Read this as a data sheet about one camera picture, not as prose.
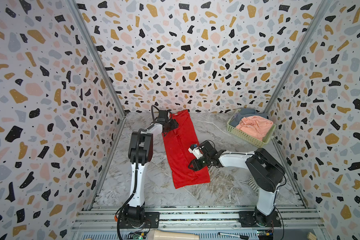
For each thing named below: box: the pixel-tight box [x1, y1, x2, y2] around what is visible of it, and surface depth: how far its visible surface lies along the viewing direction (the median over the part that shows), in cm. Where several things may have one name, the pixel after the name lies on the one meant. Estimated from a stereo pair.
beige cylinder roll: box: [147, 229, 200, 240], surface depth 69 cm
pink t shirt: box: [235, 115, 274, 141], surface depth 103 cm
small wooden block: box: [307, 231, 317, 240], surface depth 71 cm
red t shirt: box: [165, 109, 211, 189], surface depth 98 cm
